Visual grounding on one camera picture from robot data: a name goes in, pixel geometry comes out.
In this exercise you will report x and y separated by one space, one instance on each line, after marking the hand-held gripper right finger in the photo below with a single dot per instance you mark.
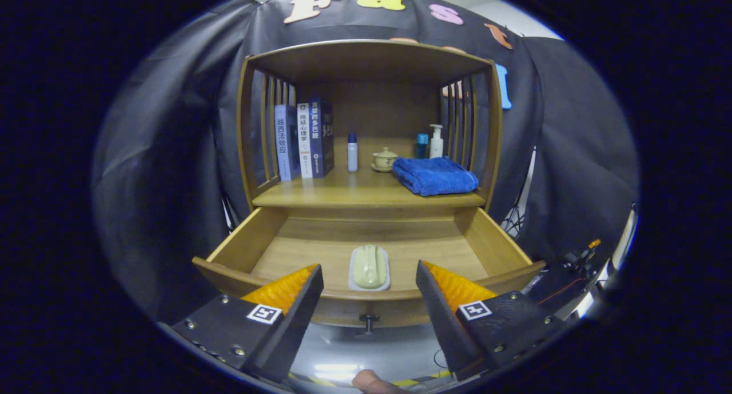
443 325

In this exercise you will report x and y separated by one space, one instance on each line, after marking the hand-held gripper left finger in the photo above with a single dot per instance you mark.
297 325

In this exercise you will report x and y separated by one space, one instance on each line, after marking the wooden drawer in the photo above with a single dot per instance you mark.
320 251

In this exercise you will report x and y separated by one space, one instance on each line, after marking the wooden countertop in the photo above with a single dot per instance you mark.
354 191

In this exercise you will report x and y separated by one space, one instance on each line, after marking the wooden cabinet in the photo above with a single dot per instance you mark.
366 56

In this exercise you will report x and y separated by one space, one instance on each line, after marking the black tripod stand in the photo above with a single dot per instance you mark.
517 219

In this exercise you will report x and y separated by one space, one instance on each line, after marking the black equipment with orange part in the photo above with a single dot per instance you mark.
566 282

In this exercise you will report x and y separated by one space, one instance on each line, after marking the blue folded towel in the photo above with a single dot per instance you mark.
434 176

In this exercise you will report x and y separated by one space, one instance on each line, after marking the beige lidded teacup with saucer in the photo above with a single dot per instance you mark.
384 160

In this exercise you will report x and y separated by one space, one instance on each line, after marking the white bottle with blue cap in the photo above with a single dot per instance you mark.
353 156

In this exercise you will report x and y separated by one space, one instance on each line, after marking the teal bottle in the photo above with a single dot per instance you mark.
422 148

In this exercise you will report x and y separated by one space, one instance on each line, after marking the white pump bottle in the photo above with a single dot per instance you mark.
436 147

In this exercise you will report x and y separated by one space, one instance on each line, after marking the white spine book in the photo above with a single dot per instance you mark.
305 142

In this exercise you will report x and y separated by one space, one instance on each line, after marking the light blue book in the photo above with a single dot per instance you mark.
283 142

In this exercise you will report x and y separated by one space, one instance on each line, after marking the dark blue book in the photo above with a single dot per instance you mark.
321 136

